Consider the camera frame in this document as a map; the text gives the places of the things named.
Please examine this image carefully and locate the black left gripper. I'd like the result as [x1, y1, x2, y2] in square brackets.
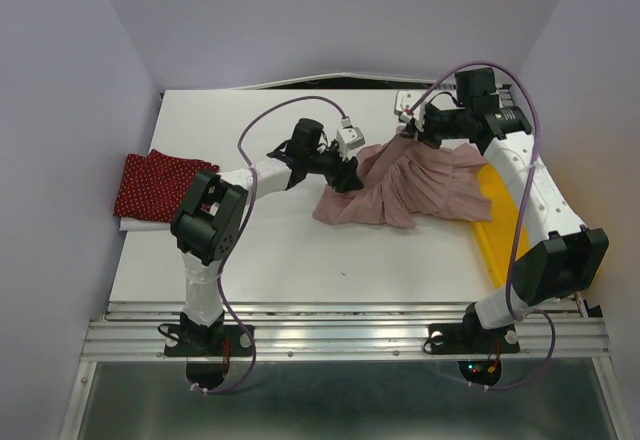
[305, 140, 363, 194]

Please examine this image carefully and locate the pink skirt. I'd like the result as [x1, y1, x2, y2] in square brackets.
[313, 134, 491, 229]

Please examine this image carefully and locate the red polka dot skirt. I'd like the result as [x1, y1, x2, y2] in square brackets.
[113, 149, 220, 226]

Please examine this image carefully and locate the white skirt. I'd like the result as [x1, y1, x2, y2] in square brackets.
[119, 217, 170, 232]

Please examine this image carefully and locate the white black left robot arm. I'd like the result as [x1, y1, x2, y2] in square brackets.
[159, 118, 365, 354]

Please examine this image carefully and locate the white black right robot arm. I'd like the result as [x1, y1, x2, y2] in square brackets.
[394, 62, 609, 350]

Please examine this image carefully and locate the yellow plastic tray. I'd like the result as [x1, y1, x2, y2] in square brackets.
[471, 164, 604, 291]

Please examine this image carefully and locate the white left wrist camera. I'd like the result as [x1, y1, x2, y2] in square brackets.
[335, 117, 366, 160]

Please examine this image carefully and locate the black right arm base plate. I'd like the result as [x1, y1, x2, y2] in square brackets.
[422, 323, 520, 356]

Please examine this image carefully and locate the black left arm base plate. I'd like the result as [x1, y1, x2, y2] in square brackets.
[157, 323, 253, 358]

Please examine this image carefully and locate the aluminium mounting rail frame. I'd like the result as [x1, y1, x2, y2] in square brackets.
[59, 82, 626, 440]

